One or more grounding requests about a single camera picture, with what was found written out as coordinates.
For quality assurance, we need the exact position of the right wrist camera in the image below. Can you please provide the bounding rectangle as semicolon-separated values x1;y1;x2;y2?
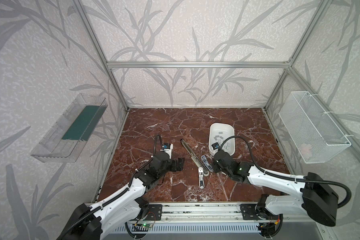
211;143;220;151

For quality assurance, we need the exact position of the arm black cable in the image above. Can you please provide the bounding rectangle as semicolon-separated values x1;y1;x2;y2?
56;134;163;240
218;135;352;209

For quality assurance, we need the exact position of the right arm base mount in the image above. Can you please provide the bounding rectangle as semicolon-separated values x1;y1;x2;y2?
239;203;284;221

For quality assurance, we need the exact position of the aluminium front rail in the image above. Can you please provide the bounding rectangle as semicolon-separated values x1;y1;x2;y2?
101;202;328;224

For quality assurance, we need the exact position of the small white stapler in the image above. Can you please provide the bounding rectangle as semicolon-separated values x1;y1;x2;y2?
198;167;205;189

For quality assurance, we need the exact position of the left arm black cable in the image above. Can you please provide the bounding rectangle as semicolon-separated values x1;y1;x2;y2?
56;134;163;240

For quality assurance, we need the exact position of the green circuit board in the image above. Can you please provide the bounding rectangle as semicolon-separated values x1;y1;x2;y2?
133;223;155;232

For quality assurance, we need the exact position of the grey white large stapler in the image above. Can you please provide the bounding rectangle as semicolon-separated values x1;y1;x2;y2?
181;139;209;177

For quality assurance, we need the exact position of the white wire mesh basket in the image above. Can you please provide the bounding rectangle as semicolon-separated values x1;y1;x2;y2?
279;91;352;164

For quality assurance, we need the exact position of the white plastic tray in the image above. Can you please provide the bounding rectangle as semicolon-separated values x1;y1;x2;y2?
208;123;235;157

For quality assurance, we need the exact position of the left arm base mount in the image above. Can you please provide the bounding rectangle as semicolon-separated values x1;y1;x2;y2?
141;204;163;221

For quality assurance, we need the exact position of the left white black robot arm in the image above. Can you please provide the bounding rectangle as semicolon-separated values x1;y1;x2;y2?
58;152;185;240

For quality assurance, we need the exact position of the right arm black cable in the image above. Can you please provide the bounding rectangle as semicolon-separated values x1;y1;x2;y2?
218;135;352;209

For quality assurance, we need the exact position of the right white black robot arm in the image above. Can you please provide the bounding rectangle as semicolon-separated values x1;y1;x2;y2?
212;150;352;227

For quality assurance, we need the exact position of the clear wall shelf green mat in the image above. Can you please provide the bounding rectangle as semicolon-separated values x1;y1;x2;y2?
31;94;108;163

